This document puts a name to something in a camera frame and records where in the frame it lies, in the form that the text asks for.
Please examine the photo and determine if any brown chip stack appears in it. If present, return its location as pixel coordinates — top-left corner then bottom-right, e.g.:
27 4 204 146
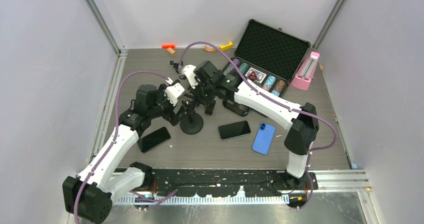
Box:
272 80 285 95

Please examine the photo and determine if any purple chip stack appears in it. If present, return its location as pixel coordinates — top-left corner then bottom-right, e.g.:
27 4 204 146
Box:
229 59 240 68

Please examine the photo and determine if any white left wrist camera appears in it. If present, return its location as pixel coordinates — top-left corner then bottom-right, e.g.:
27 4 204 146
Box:
164 78 185 107

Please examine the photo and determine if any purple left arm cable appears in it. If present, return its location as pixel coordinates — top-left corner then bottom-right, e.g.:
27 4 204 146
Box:
72 70 178 224

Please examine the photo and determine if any black smartphone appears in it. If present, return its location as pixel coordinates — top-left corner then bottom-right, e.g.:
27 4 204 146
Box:
137 127 171 153

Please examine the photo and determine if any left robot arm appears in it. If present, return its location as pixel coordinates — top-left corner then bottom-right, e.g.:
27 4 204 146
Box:
62 83 185 223

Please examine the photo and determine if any green chip stack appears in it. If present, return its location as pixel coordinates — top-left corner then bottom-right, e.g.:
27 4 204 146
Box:
239 63 249 74

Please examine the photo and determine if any yellow wooden block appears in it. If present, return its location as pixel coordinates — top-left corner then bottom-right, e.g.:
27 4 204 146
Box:
219 41 233 51

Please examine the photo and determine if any blue smartphone face down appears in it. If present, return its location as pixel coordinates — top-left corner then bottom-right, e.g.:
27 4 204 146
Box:
252 123 276 155

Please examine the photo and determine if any tan wooden block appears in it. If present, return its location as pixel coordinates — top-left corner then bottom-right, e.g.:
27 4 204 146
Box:
167 48 176 56

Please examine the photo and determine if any dark green-edged smartphone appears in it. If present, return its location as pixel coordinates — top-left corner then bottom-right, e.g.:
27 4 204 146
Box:
218 121 251 140

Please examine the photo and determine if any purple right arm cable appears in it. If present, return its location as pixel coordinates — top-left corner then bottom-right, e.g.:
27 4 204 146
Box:
178 41 338 211

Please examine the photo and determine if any red all-in triangle upper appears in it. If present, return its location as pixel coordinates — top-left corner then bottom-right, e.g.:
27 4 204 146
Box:
246 71 259 81

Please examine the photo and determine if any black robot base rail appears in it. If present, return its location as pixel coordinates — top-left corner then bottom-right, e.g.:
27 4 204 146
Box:
135 169 319 197

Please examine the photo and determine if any pink metronome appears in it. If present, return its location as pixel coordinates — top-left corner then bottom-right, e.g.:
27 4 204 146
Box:
290 52 320 91

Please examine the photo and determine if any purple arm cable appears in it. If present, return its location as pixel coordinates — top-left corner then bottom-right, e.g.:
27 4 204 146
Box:
72 70 178 224
178 41 338 211

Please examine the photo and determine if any brown wooden arch block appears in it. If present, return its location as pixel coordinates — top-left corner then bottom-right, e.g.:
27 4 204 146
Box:
203 46 217 53

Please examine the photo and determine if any light blue chip stack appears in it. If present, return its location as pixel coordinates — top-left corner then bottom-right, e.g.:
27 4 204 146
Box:
262 75 276 90

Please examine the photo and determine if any black poker chip case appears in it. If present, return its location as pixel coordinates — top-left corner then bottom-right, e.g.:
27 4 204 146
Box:
232 19 311 97

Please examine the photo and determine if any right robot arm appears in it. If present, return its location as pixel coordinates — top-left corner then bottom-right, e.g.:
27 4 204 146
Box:
181 61 320 189

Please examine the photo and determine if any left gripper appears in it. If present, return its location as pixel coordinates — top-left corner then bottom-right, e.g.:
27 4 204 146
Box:
148 84 186 125

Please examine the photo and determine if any orange wooden block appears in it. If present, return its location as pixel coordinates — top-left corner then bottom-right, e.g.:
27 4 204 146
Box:
162 44 175 49

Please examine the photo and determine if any small-clamp black phone stand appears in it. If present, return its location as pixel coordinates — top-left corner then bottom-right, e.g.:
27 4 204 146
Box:
169 61 186 80

